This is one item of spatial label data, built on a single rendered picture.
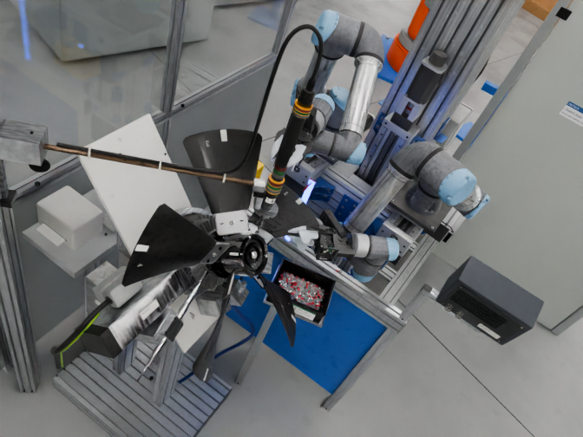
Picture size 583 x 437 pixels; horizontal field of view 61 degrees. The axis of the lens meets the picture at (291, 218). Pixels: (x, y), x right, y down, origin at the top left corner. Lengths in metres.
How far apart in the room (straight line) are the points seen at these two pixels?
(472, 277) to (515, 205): 1.59
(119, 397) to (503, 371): 2.14
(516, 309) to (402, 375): 1.32
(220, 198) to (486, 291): 0.86
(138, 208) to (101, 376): 1.12
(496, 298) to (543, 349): 1.95
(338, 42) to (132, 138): 0.72
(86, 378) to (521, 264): 2.56
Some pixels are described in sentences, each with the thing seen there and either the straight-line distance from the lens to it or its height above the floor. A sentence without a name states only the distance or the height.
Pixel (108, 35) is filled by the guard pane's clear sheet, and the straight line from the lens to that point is 1.72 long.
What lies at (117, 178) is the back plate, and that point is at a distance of 1.43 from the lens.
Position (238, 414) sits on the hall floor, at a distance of 2.49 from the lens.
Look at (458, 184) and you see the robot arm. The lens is 1.52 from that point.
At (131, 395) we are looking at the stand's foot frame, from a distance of 2.38.
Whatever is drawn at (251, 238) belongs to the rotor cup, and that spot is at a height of 1.26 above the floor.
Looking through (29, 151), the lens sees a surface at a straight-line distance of 1.33.
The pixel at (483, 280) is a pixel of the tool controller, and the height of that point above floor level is 1.24.
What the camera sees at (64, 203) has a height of 0.97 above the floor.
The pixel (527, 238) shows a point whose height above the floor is 0.51.
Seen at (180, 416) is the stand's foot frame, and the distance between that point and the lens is 2.37.
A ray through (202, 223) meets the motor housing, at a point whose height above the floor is 1.19.
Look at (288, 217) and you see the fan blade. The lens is 1.57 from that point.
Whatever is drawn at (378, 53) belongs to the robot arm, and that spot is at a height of 1.59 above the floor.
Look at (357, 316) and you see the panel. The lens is 2.03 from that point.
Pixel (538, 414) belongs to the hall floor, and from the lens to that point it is 3.29.
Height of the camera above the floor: 2.28
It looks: 45 degrees down
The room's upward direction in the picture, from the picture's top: 23 degrees clockwise
